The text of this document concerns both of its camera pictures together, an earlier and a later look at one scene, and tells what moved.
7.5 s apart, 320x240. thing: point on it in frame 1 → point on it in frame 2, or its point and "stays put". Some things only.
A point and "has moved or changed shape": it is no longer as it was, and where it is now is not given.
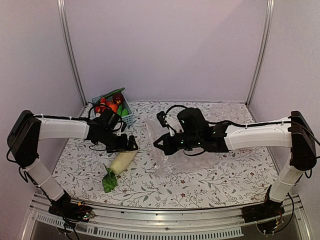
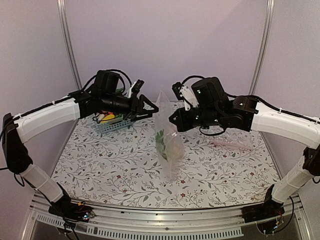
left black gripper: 123,146 → 136,108
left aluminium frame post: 70,54 stays put
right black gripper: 168,148 → 182,124
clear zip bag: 179,163 has moved or changed shape
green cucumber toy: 114,92 stays put
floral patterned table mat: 238,177 stays put
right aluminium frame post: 266,40 stays put
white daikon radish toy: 120,162 has moved or changed shape
